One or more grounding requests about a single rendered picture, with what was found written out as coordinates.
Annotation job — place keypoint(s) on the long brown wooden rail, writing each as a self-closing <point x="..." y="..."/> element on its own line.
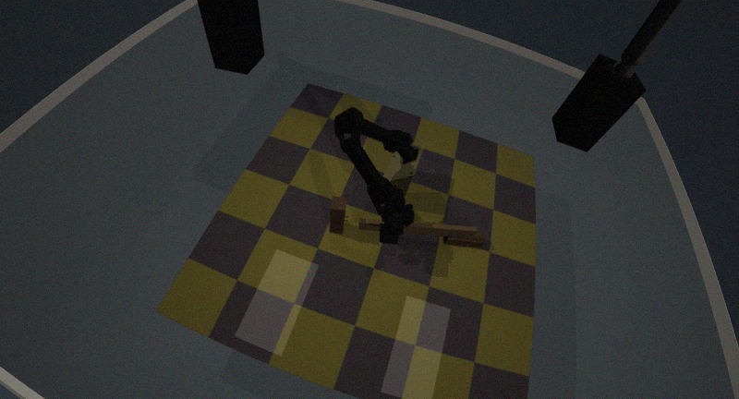
<point x="423" y="229"/>

